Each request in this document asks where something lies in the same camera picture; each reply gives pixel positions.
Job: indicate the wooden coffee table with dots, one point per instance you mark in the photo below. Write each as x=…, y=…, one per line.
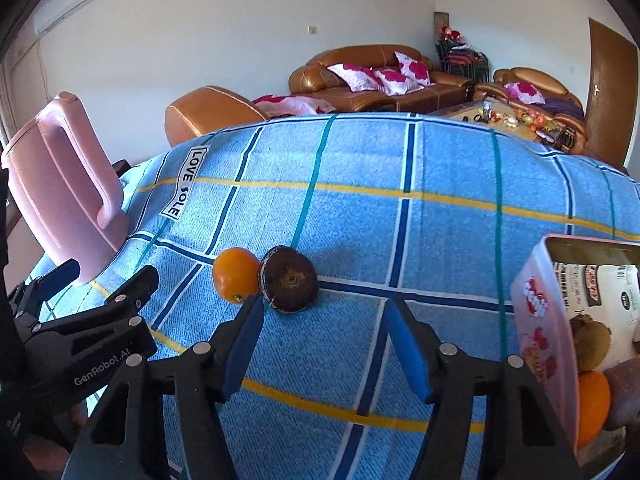
x=460, y=111

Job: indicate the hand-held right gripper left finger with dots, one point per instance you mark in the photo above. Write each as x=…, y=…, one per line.
x=245, y=352

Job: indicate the blue plaid tablecloth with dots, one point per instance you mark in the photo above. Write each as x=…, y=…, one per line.
x=375, y=210

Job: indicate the small orange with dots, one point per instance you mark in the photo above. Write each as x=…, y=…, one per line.
x=234, y=275

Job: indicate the printed paper sheet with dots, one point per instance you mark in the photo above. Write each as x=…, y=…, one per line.
x=600, y=285

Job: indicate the white pink flower pillow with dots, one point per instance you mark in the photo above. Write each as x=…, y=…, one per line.
x=356, y=78
x=524, y=92
x=414, y=67
x=396, y=82

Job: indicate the dark brown round fruit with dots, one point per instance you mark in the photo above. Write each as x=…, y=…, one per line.
x=290, y=280

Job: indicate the pink tin box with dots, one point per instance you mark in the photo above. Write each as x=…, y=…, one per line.
x=542, y=330

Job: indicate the pink electric kettle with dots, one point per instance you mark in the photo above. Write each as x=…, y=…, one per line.
x=55, y=190

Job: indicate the brown leather armchair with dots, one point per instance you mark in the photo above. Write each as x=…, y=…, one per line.
x=530, y=76

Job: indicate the tall patterned vase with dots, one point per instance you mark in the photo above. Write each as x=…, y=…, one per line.
x=441, y=22

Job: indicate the green-brown kiwi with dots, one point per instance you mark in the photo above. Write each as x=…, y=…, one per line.
x=590, y=342

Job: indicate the stacked dark chairs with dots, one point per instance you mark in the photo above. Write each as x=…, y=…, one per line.
x=462, y=60

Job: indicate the brown leather ottoman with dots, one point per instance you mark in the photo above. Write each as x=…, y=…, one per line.
x=205, y=110

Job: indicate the brown leather sofa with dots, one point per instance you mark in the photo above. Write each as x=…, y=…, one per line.
x=360, y=55

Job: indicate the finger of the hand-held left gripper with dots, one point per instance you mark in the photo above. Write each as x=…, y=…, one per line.
x=62, y=272
x=125, y=295

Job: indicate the purple cloth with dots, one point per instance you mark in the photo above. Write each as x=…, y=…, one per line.
x=562, y=108

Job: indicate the large reddish-brown round fruit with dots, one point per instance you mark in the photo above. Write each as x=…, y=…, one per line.
x=624, y=390

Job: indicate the large orange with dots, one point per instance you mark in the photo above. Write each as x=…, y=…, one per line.
x=594, y=405

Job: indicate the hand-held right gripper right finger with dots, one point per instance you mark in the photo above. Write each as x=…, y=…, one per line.
x=407, y=357

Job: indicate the brown wooden door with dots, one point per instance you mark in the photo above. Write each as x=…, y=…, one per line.
x=612, y=95

